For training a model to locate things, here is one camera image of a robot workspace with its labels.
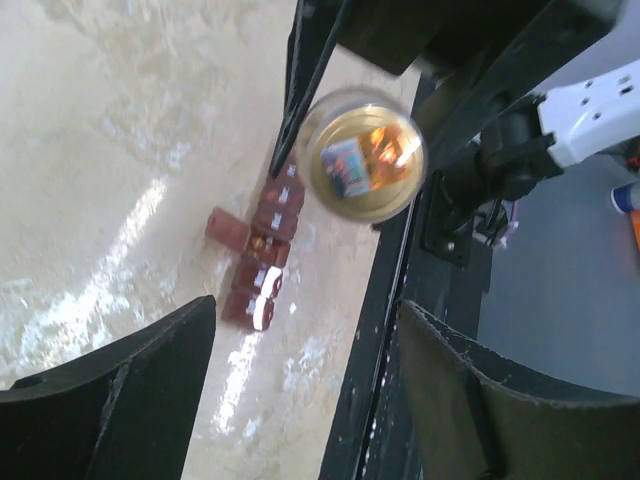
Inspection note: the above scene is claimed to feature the clear gold bottle lid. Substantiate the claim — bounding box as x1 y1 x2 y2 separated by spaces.
295 86 428 224

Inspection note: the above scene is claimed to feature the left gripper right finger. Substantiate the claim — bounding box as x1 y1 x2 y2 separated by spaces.
397 301 639 479

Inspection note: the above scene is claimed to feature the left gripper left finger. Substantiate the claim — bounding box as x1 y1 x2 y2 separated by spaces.
1 296 216 479

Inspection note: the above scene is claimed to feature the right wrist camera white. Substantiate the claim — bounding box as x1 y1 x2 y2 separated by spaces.
537 60 640 169

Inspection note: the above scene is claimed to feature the red weekly pill organizer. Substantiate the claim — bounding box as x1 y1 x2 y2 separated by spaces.
205 154 305 332

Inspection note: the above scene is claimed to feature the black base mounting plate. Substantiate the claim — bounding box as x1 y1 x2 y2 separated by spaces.
317 74 501 480

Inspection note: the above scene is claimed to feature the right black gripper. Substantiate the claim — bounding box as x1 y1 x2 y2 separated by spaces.
269 0 620 178

